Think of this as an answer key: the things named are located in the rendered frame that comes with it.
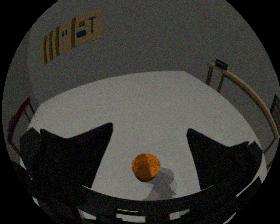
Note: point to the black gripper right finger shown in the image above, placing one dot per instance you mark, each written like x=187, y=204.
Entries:
x=210, y=157

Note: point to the orange knob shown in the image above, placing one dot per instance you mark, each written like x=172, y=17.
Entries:
x=145, y=166

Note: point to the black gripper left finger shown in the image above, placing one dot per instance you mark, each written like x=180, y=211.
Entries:
x=83, y=152

